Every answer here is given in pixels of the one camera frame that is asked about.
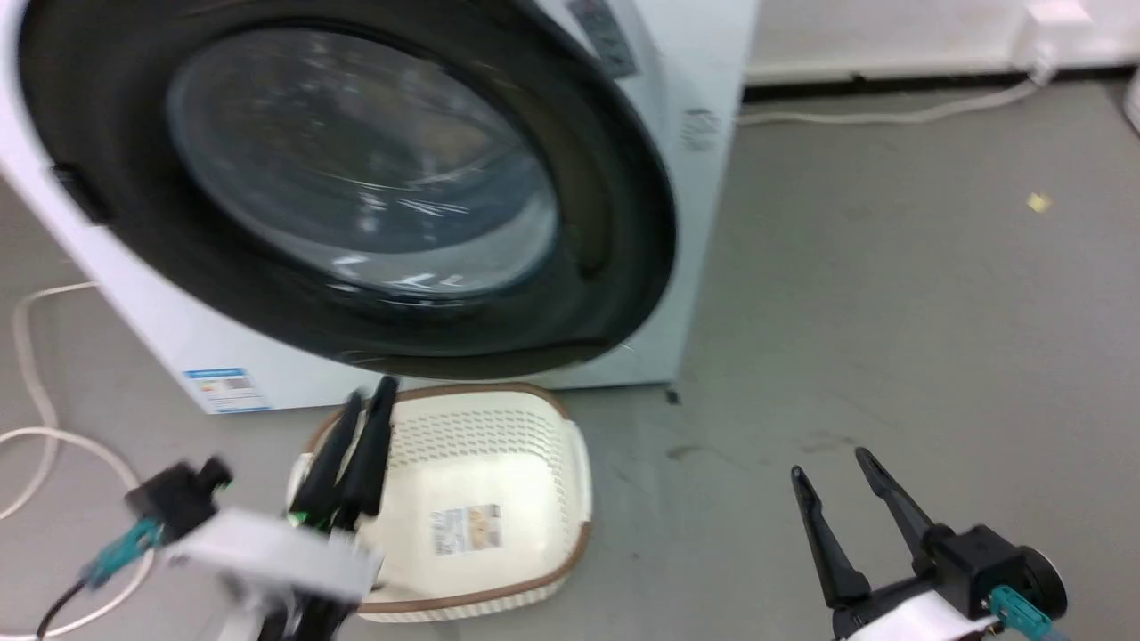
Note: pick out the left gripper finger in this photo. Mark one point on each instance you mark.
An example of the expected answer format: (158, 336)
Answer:
(370, 454)
(328, 463)

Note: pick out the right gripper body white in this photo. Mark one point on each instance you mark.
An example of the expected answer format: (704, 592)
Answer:
(908, 619)

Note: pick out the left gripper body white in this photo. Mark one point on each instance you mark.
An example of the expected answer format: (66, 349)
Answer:
(276, 554)

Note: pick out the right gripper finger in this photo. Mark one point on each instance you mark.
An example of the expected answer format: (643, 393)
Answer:
(833, 552)
(895, 503)

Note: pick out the black round washing machine door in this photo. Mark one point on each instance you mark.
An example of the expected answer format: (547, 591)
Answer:
(356, 178)

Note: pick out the white front-load washing machine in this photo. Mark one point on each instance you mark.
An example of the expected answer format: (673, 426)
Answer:
(699, 223)

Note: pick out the blue energy label sticker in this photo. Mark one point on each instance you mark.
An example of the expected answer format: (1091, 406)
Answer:
(227, 390)

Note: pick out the cream laundry basket brown rim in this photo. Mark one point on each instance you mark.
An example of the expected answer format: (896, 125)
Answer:
(499, 445)

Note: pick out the small yellow paper scrap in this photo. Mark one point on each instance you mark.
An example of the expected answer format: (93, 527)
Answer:
(1038, 203)

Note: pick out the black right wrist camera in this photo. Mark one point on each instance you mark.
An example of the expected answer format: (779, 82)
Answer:
(984, 561)

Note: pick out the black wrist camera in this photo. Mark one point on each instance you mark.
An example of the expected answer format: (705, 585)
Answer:
(178, 497)
(984, 561)

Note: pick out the teal right camera connector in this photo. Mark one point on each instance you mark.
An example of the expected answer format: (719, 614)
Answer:
(1020, 614)

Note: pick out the teal camera connector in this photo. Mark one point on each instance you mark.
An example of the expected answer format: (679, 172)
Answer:
(1020, 614)
(125, 548)

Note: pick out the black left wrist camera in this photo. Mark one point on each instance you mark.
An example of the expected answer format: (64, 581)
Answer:
(178, 497)

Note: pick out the teal left camera connector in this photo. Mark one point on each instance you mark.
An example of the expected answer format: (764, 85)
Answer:
(125, 548)

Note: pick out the white wall plug adapter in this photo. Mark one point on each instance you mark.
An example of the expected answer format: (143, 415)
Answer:
(1055, 18)

